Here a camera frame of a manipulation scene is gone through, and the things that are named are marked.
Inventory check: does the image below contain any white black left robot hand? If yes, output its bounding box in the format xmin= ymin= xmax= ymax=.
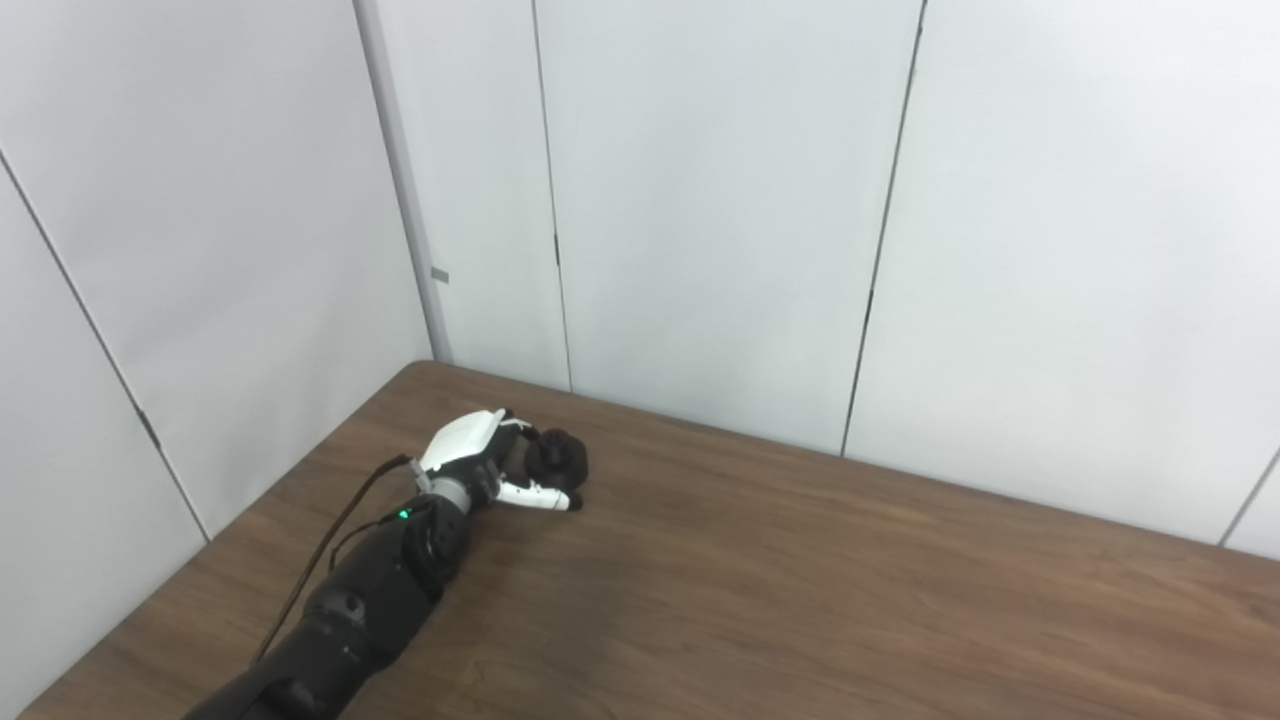
xmin=412 ymin=408 xmax=584 ymax=513

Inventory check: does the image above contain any round black part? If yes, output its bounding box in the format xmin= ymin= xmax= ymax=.
xmin=524 ymin=428 xmax=589 ymax=498

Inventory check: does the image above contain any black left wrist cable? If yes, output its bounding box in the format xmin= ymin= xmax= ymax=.
xmin=250 ymin=455 xmax=416 ymax=666

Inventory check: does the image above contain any grey metal corner post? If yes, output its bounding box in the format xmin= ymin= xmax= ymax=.
xmin=352 ymin=0 xmax=454 ymax=364

